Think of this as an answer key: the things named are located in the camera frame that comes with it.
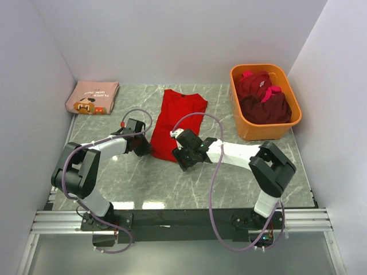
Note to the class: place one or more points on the bright red t-shirt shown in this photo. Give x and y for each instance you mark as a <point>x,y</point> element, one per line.
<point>174,107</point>

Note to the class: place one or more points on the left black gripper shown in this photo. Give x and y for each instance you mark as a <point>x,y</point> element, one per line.
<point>146,149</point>

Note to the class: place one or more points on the black base crossbar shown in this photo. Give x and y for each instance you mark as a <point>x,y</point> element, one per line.
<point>238,225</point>

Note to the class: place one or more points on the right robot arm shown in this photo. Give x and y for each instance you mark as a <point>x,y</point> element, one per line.
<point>268,164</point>

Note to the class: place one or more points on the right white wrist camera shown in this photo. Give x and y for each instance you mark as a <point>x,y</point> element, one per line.
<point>175,133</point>

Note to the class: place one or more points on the dark red t-shirt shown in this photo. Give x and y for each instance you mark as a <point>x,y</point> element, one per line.
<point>275,110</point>

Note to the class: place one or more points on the folded pink graphic t-shirt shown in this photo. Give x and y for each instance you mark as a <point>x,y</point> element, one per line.
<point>92,98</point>

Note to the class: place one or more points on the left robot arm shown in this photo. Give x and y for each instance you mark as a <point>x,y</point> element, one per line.
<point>77,168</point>

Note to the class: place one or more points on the orange plastic basket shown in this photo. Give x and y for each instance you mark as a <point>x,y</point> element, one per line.
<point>249,131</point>

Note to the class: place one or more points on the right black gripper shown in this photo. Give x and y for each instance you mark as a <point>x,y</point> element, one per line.
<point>179,154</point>

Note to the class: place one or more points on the maroon t-shirt with pink collar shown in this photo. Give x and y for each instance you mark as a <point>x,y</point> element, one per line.
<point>256,84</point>

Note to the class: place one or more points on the aluminium rail frame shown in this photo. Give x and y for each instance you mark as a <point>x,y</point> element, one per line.
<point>308,246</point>

